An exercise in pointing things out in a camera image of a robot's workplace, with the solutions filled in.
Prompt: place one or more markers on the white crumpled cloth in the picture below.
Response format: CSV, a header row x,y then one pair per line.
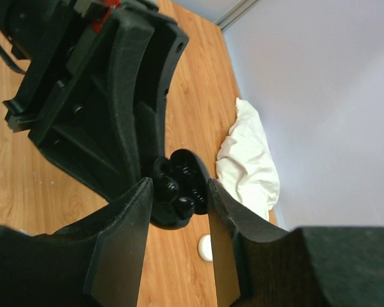
x,y
244,165

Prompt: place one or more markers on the black earbud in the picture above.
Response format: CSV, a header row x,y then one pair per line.
x,y
166,189
184,208

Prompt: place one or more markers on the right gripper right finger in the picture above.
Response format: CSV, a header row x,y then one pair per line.
x,y
259,264

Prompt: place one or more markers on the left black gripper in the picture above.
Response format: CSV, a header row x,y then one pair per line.
x,y
87,128

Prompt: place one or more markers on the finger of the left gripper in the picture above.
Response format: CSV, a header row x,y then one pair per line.
x,y
152,86

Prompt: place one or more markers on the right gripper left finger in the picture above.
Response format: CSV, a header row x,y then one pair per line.
x,y
96,261

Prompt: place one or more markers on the black charging case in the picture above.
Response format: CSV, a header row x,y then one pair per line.
x,y
191,174

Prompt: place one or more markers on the white round charging case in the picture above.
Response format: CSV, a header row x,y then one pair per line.
x,y
205,248

